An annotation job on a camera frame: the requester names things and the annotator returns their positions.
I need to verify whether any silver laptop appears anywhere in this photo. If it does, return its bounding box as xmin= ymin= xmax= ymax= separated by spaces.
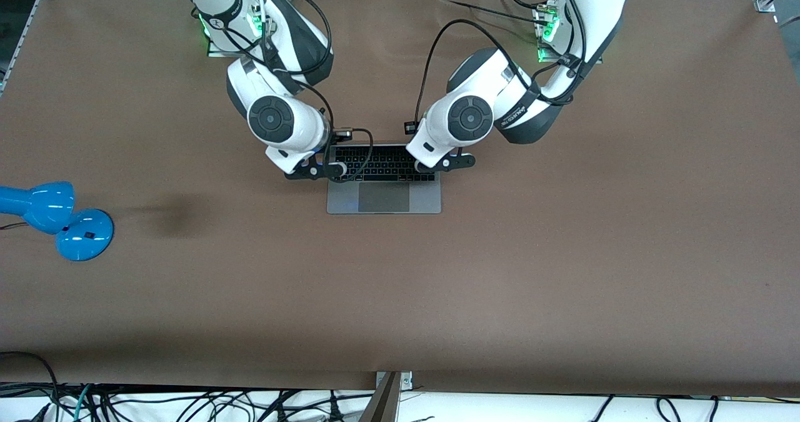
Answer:
xmin=325 ymin=139 xmax=443 ymax=215

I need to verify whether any brown paper table cover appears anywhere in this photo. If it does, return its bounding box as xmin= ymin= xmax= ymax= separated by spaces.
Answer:
xmin=0 ymin=0 xmax=800 ymax=399

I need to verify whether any blue desk lamp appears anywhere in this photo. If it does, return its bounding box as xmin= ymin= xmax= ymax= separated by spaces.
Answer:
xmin=0 ymin=181 xmax=115 ymax=262

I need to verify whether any black right camera mount bracket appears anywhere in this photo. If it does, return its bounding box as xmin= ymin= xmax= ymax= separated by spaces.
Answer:
xmin=284 ymin=158 xmax=352 ymax=182

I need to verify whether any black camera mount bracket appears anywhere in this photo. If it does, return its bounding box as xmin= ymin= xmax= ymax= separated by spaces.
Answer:
xmin=414 ymin=152 xmax=477 ymax=176
xmin=284 ymin=158 xmax=352 ymax=182

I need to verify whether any black left camera mount bracket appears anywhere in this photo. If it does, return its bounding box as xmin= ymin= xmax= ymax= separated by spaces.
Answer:
xmin=414 ymin=152 xmax=477 ymax=176

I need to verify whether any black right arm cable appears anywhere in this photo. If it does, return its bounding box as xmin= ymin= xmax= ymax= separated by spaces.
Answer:
xmin=103 ymin=0 xmax=376 ymax=182

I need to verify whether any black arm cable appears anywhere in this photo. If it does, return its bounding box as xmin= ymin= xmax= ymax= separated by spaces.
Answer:
xmin=103 ymin=0 xmax=376 ymax=182
xmin=405 ymin=0 xmax=588 ymax=134

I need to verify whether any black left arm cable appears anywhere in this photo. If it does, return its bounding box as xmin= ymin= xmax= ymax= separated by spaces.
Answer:
xmin=405 ymin=0 xmax=588 ymax=134

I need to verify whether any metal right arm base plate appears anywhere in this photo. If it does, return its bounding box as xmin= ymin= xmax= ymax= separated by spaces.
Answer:
xmin=206 ymin=31 xmax=276 ymax=58

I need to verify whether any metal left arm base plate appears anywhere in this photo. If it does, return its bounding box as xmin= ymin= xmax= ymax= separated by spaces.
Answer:
xmin=534 ymin=3 xmax=604 ymax=64

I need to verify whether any long black base cable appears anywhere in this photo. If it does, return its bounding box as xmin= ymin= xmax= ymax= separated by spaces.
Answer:
xmin=437 ymin=0 xmax=551 ymax=28

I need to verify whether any metal corner bracket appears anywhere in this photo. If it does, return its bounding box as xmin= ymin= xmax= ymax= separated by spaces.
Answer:
xmin=375 ymin=371 xmax=413 ymax=391

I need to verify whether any grey diagonal post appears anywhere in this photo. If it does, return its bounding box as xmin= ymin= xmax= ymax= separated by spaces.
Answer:
xmin=358 ymin=372 xmax=402 ymax=422

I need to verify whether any aluminium frame rail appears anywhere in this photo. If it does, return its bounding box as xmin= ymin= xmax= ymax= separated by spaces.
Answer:
xmin=0 ymin=0 xmax=41 ymax=94

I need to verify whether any teal floor cable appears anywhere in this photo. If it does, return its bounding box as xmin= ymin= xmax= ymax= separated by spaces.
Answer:
xmin=74 ymin=383 xmax=94 ymax=422

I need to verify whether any black looped floor cable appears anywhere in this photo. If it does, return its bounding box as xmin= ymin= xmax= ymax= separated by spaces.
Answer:
xmin=0 ymin=351 xmax=60 ymax=422

